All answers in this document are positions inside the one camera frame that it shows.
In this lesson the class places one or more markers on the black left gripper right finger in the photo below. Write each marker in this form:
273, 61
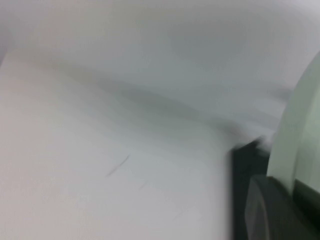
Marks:
280, 215

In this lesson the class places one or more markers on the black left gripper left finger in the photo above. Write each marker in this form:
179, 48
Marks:
246, 165

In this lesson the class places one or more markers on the light green round plate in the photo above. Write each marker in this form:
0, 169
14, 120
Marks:
287, 125

